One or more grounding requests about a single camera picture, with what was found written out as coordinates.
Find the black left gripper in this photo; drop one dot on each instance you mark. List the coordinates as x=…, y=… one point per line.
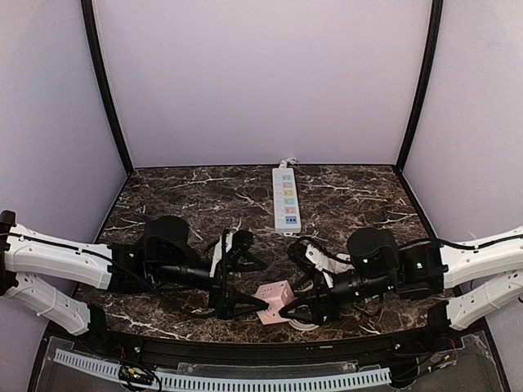
x=221, y=278

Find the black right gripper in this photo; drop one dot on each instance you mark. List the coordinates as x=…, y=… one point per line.
x=323, y=289

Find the pink cube socket adapter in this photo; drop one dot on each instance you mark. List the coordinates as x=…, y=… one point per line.
x=277, y=295

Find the white multicolour power strip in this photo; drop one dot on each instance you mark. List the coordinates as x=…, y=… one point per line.
x=287, y=217

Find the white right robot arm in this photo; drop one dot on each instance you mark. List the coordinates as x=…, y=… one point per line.
x=430, y=266

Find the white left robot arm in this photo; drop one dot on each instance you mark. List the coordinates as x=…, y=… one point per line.
x=28, y=256

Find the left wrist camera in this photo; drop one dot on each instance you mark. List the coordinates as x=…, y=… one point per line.
x=238, y=257

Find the black front table rail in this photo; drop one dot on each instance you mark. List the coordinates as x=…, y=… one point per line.
x=478, y=368

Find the white slotted cable duct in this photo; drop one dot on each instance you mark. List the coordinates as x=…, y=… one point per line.
x=199, y=377

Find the black left corner post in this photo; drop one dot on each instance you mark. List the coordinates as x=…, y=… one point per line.
x=94, y=43

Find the black corner post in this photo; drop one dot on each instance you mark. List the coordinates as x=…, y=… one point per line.
x=422, y=84
x=94, y=43

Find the black right corner post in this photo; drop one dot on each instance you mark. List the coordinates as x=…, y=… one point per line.
x=422, y=84

